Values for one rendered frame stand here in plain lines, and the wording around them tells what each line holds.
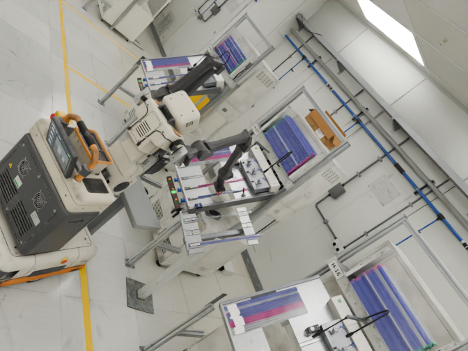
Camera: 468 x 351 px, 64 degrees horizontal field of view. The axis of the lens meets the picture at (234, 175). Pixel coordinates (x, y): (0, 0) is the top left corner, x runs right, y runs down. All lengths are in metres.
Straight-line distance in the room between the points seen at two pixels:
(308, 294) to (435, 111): 2.69
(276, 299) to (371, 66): 3.46
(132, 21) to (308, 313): 5.72
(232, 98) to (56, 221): 2.59
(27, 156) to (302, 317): 1.84
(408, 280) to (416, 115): 2.37
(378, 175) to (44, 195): 3.36
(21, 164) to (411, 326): 2.28
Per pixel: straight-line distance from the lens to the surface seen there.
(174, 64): 4.34
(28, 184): 2.21
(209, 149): 2.21
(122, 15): 6.96
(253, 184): 2.99
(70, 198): 1.97
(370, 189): 4.34
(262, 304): 2.48
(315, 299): 2.61
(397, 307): 2.45
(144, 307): 3.06
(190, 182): 3.01
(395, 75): 4.95
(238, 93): 4.12
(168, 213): 3.45
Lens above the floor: 1.94
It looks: 17 degrees down
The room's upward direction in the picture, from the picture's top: 51 degrees clockwise
